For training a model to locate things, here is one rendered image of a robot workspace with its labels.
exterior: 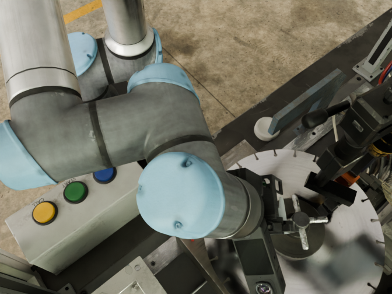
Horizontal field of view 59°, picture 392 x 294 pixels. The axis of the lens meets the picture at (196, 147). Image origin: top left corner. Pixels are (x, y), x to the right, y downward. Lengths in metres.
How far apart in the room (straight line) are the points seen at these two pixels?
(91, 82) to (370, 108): 0.64
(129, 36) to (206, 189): 0.56
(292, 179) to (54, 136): 0.48
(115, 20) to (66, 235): 0.45
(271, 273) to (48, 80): 0.35
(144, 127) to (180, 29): 2.00
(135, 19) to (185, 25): 1.60
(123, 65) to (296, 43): 1.63
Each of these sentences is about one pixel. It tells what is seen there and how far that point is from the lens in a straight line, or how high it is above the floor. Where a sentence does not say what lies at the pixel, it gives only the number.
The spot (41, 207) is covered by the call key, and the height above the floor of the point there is 0.91.
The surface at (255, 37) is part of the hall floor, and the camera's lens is 2.32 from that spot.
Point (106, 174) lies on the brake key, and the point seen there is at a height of 0.91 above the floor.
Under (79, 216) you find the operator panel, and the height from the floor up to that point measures 0.90.
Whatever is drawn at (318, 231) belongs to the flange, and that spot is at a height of 0.96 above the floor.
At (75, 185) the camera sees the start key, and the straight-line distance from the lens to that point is 0.76.
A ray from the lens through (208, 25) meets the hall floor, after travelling 2.37.
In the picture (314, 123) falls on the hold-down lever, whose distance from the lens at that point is 0.45.
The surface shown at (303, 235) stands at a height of 1.00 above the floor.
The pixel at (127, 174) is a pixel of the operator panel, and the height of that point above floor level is 0.90.
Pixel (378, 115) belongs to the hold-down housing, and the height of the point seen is 1.25.
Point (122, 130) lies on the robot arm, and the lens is 0.35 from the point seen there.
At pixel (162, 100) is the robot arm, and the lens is 0.36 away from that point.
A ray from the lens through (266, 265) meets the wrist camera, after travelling 0.48.
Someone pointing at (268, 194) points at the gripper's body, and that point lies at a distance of 0.49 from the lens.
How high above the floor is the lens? 1.57
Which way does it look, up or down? 61 degrees down
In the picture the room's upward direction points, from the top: 2 degrees clockwise
